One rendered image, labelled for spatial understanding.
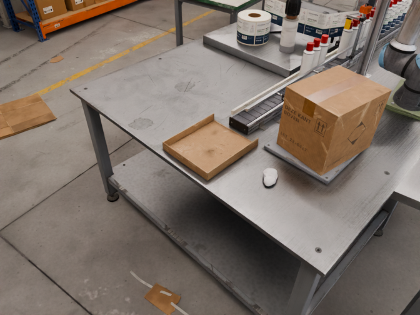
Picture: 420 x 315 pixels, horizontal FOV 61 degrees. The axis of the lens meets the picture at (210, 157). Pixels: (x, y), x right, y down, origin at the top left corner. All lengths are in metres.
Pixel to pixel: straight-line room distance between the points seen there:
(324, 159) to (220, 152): 0.41
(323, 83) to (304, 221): 0.52
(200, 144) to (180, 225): 0.63
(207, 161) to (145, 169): 0.95
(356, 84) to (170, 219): 1.18
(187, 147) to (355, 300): 1.22
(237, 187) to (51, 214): 1.49
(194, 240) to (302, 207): 0.79
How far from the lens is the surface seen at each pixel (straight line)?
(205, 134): 1.54
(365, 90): 1.41
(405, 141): 1.74
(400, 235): 2.50
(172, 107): 1.73
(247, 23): 2.21
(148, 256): 2.14
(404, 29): 1.85
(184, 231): 1.95
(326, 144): 1.31
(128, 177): 2.27
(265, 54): 2.16
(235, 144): 1.49
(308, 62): 1.83
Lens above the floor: 1.77
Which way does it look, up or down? 41 degrees down
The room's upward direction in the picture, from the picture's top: 1 degrees clockwise
